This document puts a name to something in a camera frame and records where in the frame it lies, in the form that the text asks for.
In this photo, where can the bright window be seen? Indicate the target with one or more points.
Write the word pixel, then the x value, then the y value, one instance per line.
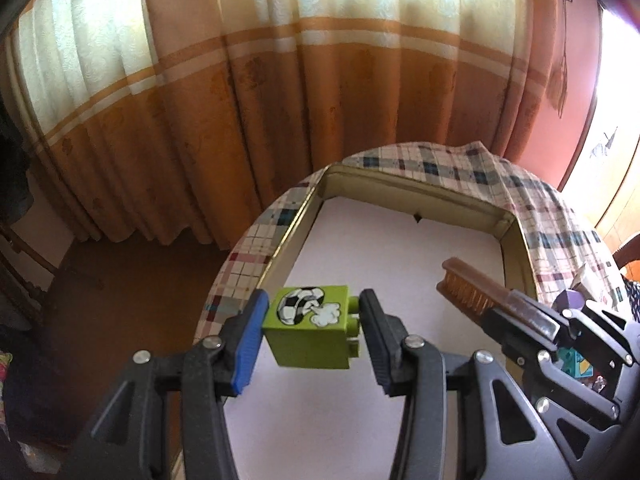
pixel 620 110

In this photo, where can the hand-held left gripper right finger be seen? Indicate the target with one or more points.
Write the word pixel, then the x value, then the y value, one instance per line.
pixel 372 340

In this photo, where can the brown wooden chair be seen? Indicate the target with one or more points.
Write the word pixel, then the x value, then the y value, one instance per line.
pixel 30 255
pixel 631 255

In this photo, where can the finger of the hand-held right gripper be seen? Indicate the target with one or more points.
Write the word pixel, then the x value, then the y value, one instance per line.
pixel 600 330
pixel 520 340

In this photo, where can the brown bristle brush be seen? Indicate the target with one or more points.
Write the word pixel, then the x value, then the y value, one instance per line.
pixel 465 290

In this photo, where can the green toy block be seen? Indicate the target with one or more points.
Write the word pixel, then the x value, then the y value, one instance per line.
pixel 310 345

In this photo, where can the black hanging jacket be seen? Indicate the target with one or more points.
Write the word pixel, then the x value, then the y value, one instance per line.
pixel 12 175

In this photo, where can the floral patterned cushion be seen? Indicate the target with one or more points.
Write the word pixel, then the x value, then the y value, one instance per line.
pixel 5 362

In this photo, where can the blue patterned cloth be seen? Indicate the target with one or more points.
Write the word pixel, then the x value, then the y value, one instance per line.
pixel 631 300

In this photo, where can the teal toy block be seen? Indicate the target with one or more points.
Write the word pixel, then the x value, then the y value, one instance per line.
pixel 575 362

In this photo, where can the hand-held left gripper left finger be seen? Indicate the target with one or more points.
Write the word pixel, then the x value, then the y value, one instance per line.
pixel 250 345

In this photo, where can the gold metal tray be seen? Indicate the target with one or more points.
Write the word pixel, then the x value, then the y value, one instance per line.
pixel 400 260

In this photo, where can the orange and cream curtain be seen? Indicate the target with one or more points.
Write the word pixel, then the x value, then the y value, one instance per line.
pixel 250 85

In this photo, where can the wall hanging ornament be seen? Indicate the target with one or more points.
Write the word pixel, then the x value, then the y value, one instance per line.
pixel 562 90

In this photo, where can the plaid tablecloth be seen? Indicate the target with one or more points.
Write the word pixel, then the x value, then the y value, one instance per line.
pixel 550 220

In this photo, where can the purple block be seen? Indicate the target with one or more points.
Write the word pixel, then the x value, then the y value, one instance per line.
pixel 570 302

